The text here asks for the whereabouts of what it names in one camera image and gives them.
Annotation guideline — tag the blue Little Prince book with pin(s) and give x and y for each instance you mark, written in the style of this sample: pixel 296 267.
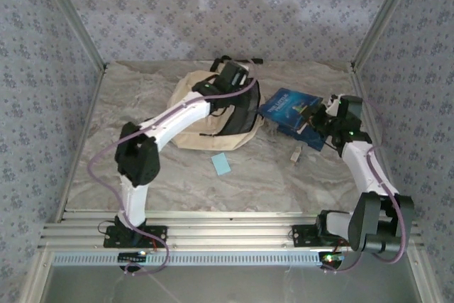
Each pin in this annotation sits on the blue Little Prince book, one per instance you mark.
pixel 283 108

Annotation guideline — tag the cream canvas backpack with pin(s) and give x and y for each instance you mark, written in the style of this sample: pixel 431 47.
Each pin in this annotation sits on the cream canvas backpack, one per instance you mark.
pixel 220 141

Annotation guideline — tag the light blue sticky note pad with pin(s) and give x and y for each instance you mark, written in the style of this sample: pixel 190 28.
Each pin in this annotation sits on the light blue sticky note pad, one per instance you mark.
pixel 220 164

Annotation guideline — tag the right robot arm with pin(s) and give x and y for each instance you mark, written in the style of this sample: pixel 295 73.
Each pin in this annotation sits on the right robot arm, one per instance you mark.
pixel 369 168

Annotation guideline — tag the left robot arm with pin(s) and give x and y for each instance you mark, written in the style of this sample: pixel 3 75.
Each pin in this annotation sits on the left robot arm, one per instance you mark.
pixel 177 118

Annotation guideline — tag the grey metal sheet panel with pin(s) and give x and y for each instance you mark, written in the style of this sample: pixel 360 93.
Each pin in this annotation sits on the grey metal sheet panel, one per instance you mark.
pixel 230 285

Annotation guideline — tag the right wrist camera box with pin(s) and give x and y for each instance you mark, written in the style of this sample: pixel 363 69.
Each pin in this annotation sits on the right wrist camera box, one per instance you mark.
pixel 335 104

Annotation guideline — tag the aluminium side rail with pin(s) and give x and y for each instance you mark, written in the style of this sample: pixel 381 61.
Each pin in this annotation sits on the aluminium side rail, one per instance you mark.
pixel 91 104
pixel 359 83

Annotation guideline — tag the aluminium frame post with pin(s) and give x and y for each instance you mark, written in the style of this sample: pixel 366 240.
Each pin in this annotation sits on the aluminium frame post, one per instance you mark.
pixel 383 15
pixel 74 15

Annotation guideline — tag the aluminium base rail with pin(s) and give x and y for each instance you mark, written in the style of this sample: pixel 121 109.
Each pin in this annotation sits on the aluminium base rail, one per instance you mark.
pixel 230 232

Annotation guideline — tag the aluminium frame leg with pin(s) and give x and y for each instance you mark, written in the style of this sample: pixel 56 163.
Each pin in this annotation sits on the aluminium frame leg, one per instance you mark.
pixel 422 278
pixel 37 278

